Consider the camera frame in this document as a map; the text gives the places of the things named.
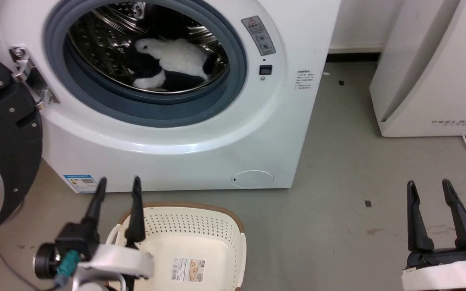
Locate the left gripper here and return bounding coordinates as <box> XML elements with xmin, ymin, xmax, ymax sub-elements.
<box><xmin>57</xmin><ymin>176</ymin><xmax>155</xmax><ymax>291</ymax></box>

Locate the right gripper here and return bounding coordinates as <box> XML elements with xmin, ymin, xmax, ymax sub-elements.
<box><xmin>402</xmin><ymin>179</ymin><xmax>466</xmax><ymax>291</ymax></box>

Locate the white and black plush toy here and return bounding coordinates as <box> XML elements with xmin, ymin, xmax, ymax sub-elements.
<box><xmin>130</xmin><ymin>38</ymin><xmax>219</xmax><ymax>90</ymax></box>

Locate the white front-load washing machine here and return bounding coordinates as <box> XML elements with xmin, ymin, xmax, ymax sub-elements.
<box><xmin>0</xmin><ymin>0</ymin><xmax>342</xmax><ymax>194</ymax></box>

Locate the cream perforated laundry basket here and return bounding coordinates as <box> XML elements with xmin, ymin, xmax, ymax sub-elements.
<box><xmin>106</xmin><ymin>203</ymin><xmax>246</xmax><ymax>291</ymax></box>

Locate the white basket label sticker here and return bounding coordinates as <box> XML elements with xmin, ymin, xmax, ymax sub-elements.
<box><xmin>171</xmin><ymin>258</ymin><xmax>206</xmax><ymax>283</ymax></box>

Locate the blue energy label sticker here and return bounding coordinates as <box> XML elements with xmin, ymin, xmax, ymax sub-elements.
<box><xmin>64</xmin><ymin>175</ymin><xmax>98</xmax><ymax>194</ymax></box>

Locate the grey rubber door gasket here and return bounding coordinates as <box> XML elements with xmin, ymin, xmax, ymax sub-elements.
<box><xmin>44</xmin><ymin>0</ymin><xmax>248</xmax><ymax>128</ymax></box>

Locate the black round washer door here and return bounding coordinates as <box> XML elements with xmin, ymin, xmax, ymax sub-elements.
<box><xmin>0</xmin><ymin>48</ymin><xmax>43</xmax><ymax>244</ymax></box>

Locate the round filter cover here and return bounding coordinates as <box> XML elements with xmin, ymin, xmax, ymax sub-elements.
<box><xmin>232</xmin><ymin>170</ymin><xmax>274</xmax><ymax>189</ymax></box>

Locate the white air purifier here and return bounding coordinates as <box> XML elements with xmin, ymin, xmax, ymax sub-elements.
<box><xmin>369</xmin><ymin>0</ymin><xmax>466</xmax><ymax>138</ymax></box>

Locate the metal washer door hinge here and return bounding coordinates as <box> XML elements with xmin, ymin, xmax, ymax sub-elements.
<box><xmin>10</xmin><ymin>46</ymin><xmax>59</xmax><ymax>110</ymax></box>

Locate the stainless steel washer drum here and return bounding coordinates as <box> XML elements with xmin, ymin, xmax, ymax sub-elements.
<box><xmin>68</xmin><ymin>2</ymin><xmax>229</xmax><ymax>94</ymax></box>

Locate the small printed text label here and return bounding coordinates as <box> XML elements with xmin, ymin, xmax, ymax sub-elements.
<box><xmin>296</xmin><ymin>71</ymin><xmax>315</xmax><ymax>89</ymax></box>

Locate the grey warning sticker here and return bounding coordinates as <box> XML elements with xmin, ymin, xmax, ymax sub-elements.
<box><xmin>241</xmin><ymin>16</ymin><xmax>276</xmax><ymax>56</ymax></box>

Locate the teal cable connector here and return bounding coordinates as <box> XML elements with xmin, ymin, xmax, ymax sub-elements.
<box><xmin>55</xmin><ymin>250</ymin><xmax>80</xmax><ymax>287</ymax></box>

